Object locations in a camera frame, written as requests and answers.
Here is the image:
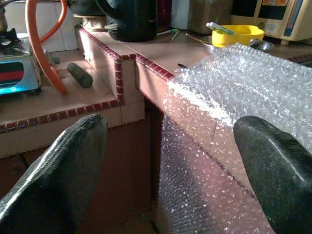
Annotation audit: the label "large steel steamer pot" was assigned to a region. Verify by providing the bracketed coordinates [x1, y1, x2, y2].
[67, 0, 106, 17]

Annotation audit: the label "black electric kettle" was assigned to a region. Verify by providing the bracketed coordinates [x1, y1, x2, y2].
[95, 0, 158, 42]

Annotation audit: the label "white green toothbrush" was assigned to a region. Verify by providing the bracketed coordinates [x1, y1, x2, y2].
[206, 21, 236, 35]

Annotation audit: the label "yellow plastic bowl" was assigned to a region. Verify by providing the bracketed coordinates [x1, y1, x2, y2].
[211, 24, 265, 48]

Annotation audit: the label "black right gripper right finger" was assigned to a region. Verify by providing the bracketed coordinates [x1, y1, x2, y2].
[233, 116, 312, 234]

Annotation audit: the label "orange gas hose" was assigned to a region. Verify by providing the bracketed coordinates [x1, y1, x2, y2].
[27, 0, 68, 95]

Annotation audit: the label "beige water ionizer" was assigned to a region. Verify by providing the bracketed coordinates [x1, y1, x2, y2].
[230, 0, 312, 46]

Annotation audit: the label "dark stone pestle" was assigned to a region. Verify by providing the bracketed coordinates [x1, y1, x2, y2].
[66, 62, 94, 88]

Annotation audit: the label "steel spoon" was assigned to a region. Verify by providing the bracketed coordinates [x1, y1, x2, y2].
[248, 38, 262, 49]

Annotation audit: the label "steel red gas stove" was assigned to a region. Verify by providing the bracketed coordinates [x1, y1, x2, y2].
[0, 28, 42, 96]

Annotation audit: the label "green white tongs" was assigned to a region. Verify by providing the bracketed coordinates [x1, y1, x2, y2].
[157, 28, 180, 41]

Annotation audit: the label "brown powder jar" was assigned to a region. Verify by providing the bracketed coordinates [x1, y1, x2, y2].
[189, 0, 232, 35]

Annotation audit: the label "clear bubble wrap sheet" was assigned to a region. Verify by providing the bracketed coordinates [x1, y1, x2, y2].
[156, 42, 312, 234]

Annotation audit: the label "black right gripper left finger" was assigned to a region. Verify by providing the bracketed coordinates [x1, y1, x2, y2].
[0, 114, 109, 234]

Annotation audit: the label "dark red container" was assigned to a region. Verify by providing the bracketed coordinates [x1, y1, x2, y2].
[157, 0, 171, 32]

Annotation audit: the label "steel bowl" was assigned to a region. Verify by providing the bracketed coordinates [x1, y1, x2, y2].
[199, 38, 275, 52]

